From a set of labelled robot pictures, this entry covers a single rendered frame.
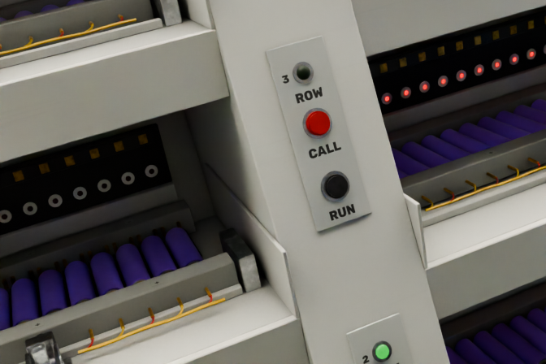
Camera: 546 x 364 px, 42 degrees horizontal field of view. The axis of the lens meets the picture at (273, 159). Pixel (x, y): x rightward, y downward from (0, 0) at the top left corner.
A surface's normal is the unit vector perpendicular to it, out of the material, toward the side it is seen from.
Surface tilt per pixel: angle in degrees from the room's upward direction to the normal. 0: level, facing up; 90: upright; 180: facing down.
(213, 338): 17
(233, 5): 90
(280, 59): 90
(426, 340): 90
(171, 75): 107
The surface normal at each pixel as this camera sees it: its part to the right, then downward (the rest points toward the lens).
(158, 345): -0.18, -0.91
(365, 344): 0.28, 0.01
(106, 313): 0.35, 0.29
